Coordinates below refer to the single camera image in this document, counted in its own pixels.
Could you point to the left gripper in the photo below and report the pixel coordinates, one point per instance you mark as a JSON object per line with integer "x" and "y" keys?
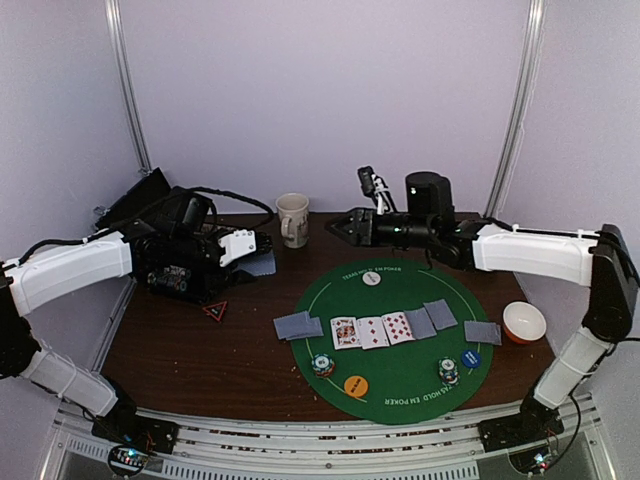
{"x": 237, "y": 276}

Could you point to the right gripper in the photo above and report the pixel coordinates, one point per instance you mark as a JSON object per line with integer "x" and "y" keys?
{"x": 363, "y": 226}

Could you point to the white dealer button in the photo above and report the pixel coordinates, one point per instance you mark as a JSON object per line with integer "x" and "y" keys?
{"x": 371, "y": 278}

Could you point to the three of diamonds card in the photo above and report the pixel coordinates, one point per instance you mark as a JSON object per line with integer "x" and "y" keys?
{"x": 371, "y": 333}

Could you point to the king of diamonds card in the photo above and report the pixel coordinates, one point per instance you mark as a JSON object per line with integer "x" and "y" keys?
{"x": 344, "y": 333}

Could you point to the single blue playing card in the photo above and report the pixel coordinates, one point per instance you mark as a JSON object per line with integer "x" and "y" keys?
{"x": 311, "y": 330}

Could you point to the ten of diamonds card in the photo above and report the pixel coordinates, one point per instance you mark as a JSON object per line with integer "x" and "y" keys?
{"x": 397, "y": 327}

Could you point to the poker chip stack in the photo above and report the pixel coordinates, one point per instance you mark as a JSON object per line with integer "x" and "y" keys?
{"x": 322, "y": 365}
{"x": 448, "y": 371}

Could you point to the orange big blind button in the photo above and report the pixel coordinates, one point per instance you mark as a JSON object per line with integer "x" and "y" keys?
{"x": 356, "y": 386}

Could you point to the blue small blind button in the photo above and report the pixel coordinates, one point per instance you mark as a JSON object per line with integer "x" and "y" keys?
{"x": 471, "y": 359}

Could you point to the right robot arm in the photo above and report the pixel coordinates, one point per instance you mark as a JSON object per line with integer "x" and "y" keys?
{"x": 598, "y": 260}

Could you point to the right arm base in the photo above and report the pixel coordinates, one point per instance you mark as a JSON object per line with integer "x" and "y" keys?
{"x": 533, "y": 422}

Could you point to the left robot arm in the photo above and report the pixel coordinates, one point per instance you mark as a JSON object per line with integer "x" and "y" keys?
{"x": 53, "y": 268}

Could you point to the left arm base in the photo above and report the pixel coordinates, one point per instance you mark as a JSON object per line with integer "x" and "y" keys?
{"x": 146, "y": 434}

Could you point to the black poker chip case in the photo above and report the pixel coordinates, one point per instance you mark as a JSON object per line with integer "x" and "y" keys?
{"x": 124, "y": 213}

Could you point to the red black triangle button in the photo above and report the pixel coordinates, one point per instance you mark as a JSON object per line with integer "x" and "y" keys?
{"x": 216, "y": 311}

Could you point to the beige ceramic mug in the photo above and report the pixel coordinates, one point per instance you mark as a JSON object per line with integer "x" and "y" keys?
{"x": 293, "y": 212}

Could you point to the round green poker mat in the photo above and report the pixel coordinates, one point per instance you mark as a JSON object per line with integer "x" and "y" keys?
{"x": 404, "y": 384}

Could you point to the white orange bowl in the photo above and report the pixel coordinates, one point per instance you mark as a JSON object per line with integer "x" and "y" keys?
{"x": 523, "y": 323}

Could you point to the aluminium front rail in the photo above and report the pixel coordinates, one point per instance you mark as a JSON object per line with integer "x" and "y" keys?
{"x": 448, "y": 447}

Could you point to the left aluminium frame post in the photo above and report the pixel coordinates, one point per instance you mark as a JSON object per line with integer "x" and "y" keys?
{"x": 116, "y": 32}

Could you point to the aluminium frame post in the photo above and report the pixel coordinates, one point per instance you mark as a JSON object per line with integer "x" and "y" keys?
{"x": 116, "y": 32}
{"x": 525, "y": 85}

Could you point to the right aluminium frame post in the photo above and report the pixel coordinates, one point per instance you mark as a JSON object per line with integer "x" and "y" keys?
{"x": 525, "y": 85}

